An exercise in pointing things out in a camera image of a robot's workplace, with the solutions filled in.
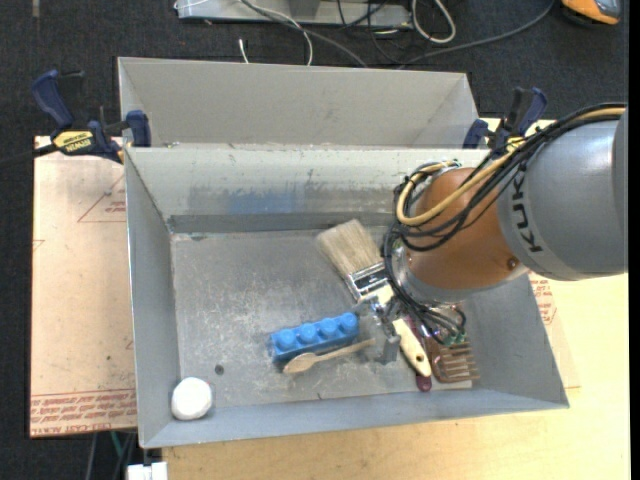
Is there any blue studded toy block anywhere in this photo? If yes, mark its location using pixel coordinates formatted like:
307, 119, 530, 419
269, 311, 362, 365

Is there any pale wood paintbrush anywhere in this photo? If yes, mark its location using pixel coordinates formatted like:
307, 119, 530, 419
314, 218, 433, 379

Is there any pale wooden spoon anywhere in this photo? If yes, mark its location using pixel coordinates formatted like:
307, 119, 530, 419
282, 337, 377, 375

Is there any grey metal bin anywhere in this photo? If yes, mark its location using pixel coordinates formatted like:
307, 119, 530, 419
117, 56, 571, 450

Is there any white round ball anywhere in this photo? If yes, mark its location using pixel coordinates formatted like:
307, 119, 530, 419
170, 376, 214, 422

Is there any brown cardboard board red print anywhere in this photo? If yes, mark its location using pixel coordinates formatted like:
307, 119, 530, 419
28, 135, 139, 439

